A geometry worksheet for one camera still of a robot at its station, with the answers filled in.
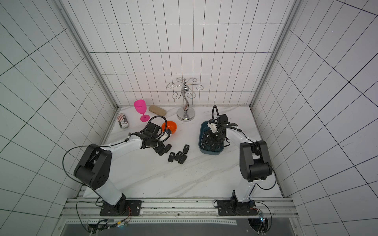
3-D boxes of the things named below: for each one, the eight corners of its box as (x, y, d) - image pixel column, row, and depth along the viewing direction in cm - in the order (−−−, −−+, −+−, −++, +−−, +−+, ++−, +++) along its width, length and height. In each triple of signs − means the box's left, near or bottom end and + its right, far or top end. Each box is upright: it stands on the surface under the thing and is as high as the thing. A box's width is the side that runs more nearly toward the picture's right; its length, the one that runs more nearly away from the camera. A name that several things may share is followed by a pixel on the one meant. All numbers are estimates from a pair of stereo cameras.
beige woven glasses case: (147, 110, 119) (147, 108, 117) (152, 105, 122) (151, 104, 120) (163, 116, 114) (163, 115, 112) (167, 112, 117) (167, 110, 116)
